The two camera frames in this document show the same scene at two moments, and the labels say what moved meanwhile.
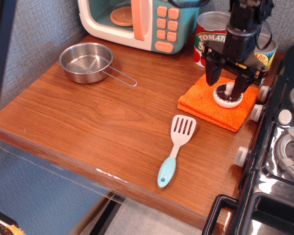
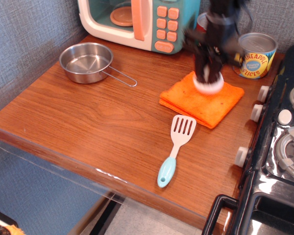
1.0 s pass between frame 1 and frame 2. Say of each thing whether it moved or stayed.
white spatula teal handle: stayed
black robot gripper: moved
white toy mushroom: moved
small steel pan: stayed
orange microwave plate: stayed
